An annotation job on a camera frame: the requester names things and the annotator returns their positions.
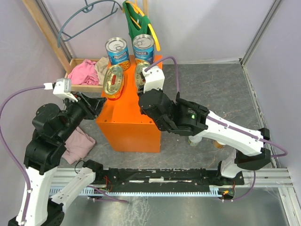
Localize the teal plastic hanger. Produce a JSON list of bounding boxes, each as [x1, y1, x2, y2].
[[56, 0, 123, 47]]

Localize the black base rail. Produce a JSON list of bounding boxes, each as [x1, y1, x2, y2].
[[82, 160, 245, 194]]

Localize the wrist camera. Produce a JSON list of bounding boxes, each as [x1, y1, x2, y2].
[[44, 78, 78, 102], [142, 66, 165, 93]]

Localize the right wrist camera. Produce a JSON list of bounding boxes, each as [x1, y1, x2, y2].
[[142, 66, 165, 93]]

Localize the wooden upright behind shirt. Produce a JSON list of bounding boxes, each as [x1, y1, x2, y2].
[[143, 0, 149, 16]]

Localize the can with white lid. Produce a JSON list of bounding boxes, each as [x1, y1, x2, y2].
[[188, 136, 202, 146]]

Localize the pink cloth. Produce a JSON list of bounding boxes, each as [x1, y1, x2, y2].
[[67, 59, 99, 85]]

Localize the green tank top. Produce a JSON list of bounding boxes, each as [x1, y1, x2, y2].
[[122, 1, 151, 41]]

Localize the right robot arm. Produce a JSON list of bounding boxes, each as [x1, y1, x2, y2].
[[135, 69, 271, 184]]

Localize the yellow plastic hanger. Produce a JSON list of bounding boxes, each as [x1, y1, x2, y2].
[[125, 0, 161, 52]]

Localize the blue soup can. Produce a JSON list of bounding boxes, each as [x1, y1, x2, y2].
[[105, 37, 130, 71]]

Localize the mauve cloth on floor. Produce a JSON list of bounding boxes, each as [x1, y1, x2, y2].
[[62, 127, 96, 164]]

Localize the oval red sardine tin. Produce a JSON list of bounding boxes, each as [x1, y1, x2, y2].
[[103, 65, 124, 100]]

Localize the aluminium corner profile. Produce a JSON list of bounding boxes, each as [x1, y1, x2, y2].
[[239, 0, 283, 69]]

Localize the beige cloth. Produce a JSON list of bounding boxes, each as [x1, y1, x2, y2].
[[95, 57, 109, 85]]

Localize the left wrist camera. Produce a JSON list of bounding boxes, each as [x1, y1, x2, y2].
[[44, 78, 78, 102]]

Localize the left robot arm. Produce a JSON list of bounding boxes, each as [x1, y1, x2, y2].
[[8, 93, 107, 226]]

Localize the light blue cable duct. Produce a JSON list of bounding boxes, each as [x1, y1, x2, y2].
[[50, 184, 223, 196]]

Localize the orange box counter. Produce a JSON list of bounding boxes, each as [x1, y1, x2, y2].
[[96, 55, 161, 153]]

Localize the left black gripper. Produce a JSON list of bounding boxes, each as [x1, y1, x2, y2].
[[58, 89, 109, 141]]

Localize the wooden post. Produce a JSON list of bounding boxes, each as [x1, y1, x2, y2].
[[22, 0, 72, 73]]

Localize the small can white lid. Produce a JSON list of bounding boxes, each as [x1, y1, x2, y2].
[[213, 140, 225, 149]]

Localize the wooden tray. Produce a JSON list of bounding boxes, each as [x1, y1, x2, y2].
[[65, 58, 103, 93]]

